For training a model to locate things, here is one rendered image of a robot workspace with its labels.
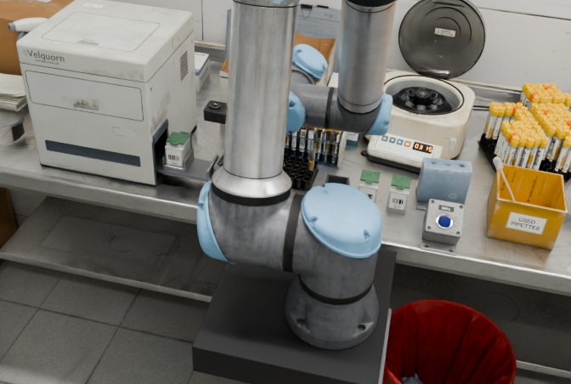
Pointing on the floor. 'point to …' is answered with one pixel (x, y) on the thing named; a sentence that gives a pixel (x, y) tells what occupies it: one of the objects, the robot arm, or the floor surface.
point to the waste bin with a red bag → (447, 346)
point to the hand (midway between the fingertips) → (214, 167)
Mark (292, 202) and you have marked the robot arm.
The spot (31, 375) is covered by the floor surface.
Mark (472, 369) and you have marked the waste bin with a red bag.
